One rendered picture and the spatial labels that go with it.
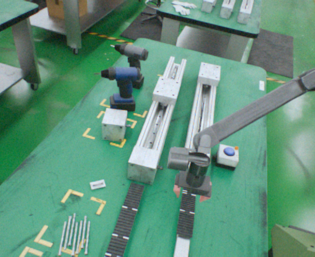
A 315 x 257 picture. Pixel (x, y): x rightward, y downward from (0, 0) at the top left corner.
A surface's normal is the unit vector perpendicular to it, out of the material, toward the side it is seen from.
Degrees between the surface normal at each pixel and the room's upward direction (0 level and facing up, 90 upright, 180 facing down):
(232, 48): 90
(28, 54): 90
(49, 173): 0
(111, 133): 90
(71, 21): 90
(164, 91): 0
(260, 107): 43
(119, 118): 0
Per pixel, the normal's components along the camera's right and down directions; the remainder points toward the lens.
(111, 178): 0.14, -0.74
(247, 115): -0.01, -0.11
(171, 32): -0.29, 0.61
